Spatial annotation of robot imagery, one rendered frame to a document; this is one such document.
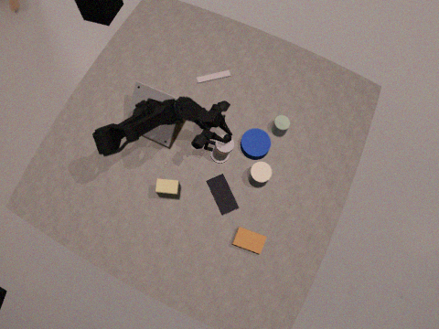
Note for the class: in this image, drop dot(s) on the glass french press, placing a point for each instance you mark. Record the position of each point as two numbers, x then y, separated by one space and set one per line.
221 151

